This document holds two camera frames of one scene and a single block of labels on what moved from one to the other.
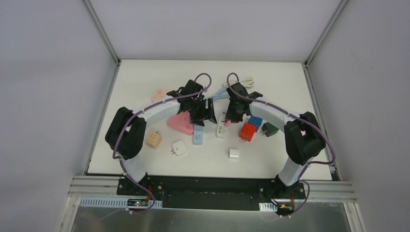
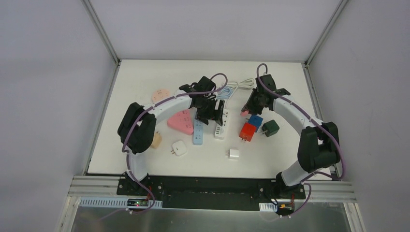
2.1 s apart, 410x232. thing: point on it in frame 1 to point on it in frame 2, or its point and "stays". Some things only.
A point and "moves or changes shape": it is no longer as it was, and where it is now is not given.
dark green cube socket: [269, 129] stays
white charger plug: [179, 148] stays
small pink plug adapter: [227, 123] moves or changes shape
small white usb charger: [233, 153] stays
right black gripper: [233, 113] to [251, 104]
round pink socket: [158, 94] stays
